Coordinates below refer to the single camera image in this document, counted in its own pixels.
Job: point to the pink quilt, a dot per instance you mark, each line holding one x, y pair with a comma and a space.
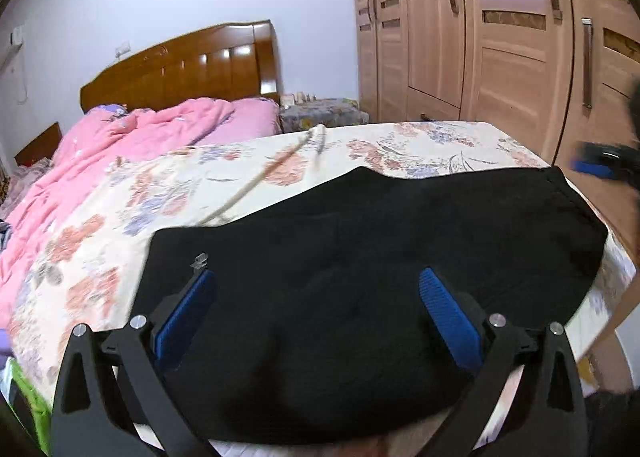
100, 157

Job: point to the wooden bed frame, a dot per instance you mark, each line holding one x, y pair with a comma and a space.
612, 332

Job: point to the beige wooden wardrobe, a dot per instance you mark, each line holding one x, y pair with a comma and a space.
500, 62

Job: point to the black pants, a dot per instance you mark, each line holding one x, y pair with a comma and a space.
350, 247

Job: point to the purple floral pillow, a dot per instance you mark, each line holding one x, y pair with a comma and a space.
107, 112

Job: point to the white wall switch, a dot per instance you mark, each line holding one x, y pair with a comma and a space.
17, 35

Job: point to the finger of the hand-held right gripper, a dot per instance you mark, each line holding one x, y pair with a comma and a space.
592, 169
590, 149

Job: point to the floral bed sheet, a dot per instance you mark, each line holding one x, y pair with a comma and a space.
150, 217

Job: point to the green cloth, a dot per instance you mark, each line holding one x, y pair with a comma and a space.
32, 402

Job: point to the white wall socket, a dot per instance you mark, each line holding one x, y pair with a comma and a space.
123, 48

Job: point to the floral covered nightstand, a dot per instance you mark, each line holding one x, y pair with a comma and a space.
325, 114

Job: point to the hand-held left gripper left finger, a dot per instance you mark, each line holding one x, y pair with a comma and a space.
182, 322

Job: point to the wooden bed headboard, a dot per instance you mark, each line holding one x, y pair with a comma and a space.
190, 67

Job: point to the small wooden nightstand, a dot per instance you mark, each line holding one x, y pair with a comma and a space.
37, 144

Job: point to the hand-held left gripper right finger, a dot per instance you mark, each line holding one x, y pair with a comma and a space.
450, 319

